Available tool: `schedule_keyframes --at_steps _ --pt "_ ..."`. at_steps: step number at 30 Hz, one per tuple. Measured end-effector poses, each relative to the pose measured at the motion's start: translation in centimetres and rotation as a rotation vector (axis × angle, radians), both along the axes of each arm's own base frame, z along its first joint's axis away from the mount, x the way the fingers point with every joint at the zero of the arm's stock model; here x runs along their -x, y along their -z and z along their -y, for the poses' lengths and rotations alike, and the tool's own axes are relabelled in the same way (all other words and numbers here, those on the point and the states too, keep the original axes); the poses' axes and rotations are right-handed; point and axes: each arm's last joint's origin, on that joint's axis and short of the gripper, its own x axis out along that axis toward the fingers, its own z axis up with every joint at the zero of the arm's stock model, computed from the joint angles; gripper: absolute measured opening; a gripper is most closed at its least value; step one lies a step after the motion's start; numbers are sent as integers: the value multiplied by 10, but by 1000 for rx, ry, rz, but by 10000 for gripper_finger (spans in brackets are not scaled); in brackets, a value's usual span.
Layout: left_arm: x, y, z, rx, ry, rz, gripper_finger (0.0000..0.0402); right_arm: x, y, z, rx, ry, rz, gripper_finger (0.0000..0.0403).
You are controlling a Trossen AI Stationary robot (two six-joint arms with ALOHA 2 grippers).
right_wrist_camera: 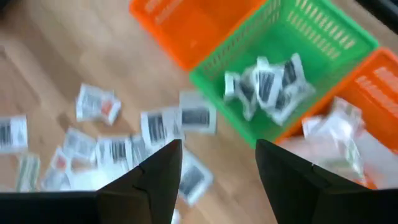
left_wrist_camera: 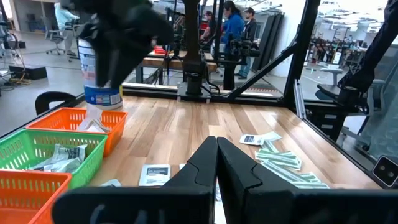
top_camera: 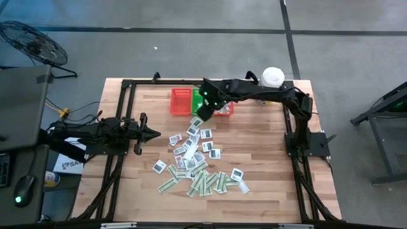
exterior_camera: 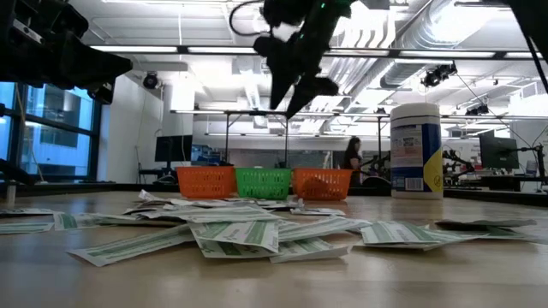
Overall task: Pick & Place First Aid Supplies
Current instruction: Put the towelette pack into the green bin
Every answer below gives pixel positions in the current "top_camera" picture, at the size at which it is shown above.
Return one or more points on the orange plastic basket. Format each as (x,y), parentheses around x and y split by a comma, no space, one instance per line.
(181,105)
(231,111)

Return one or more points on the black aluminium rig frame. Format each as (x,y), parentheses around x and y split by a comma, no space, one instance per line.
(165,83)

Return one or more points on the green plastic basket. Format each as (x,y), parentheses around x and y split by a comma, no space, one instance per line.
(194,95)

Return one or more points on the white printed box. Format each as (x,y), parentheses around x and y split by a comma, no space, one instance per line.
(68,165)

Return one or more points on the yellow blue can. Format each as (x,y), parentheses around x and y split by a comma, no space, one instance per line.
(52,178)

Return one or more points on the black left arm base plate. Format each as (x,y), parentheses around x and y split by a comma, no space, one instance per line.
(105,149)

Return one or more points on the red printed square pad packet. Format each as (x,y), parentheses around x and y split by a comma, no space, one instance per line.
(179,161)

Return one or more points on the dark grey desk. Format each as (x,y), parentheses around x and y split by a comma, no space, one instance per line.
(31,159)

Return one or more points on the white square pad packet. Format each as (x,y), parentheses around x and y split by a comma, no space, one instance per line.
(214,153)
(179,150)
(192,130)
(199,156)
(175,139)
(207,146)
(206,133)
(187,143)
(159,166)
(196,122)
(194,139)
(237,174)
(190,164)

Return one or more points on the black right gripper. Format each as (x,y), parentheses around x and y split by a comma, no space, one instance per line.
(211,95)

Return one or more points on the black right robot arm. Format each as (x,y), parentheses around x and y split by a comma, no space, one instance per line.
(270,92)

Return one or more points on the black computer mouse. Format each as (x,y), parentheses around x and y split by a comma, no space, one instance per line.
(23,191)

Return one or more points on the white wipes canister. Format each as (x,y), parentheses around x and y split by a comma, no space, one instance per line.
(273,76)

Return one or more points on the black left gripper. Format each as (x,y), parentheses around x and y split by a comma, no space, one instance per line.
(135,132)

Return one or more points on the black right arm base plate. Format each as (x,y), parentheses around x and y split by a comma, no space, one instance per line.
(318,144)

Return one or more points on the black keyboard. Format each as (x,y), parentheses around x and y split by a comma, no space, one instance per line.
(4,170)

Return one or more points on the grey desk panel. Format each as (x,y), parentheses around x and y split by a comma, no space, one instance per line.
(22,105)

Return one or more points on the black metal cart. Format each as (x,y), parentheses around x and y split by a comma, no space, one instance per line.
(375,108)

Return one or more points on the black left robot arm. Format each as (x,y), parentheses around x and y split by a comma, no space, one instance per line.
(95,130)

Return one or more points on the black floor fan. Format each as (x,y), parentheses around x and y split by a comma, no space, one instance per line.
(33,44)

